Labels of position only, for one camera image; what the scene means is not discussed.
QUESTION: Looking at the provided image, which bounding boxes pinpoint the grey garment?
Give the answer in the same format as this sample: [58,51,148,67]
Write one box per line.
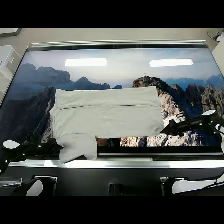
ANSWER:
[49,86,165,164]

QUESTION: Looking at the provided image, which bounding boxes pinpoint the silver frame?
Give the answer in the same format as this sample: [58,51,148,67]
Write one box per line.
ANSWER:
[0,155,224,197]

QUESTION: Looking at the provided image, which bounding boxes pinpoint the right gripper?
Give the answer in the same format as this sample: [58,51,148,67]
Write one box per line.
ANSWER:
[161,118,183,136]

